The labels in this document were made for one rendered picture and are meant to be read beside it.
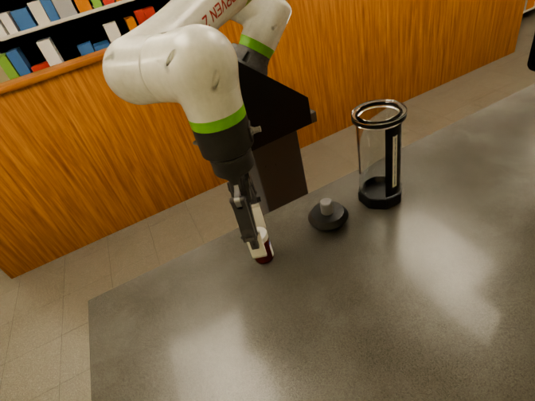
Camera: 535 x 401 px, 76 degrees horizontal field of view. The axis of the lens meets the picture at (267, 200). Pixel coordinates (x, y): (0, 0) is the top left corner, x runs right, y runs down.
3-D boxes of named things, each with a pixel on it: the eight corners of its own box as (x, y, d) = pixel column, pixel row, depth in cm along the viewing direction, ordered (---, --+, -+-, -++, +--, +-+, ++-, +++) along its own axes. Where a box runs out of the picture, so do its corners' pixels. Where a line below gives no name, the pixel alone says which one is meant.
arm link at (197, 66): (195, 35, 41) (240, 9, 48) (123, 44, 47) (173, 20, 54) (228, 138, 50) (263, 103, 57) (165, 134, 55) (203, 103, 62)
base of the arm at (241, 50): (208, 48, 131) (214, 33, 130) (239, 64, 141) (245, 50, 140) (240, 64, 113) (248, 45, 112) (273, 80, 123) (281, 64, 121)
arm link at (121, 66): (238, -51, 66) (256, 9, 74) (191, -39, 71) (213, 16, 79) (123, 55, 47) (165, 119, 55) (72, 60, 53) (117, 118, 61)
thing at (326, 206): (357, 224, 78) (355, 203, 74) (322, 243, 76) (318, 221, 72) (334, 204, 85) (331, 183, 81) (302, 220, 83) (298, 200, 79)
